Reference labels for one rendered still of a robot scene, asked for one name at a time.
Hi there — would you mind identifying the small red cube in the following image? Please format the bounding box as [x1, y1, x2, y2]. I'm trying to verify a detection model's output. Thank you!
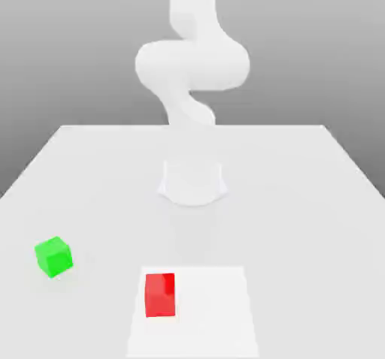
[144, 272, 177, 318]

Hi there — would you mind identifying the small green cube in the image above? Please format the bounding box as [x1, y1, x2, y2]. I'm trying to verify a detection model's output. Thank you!
[33, 235, 74, 279]

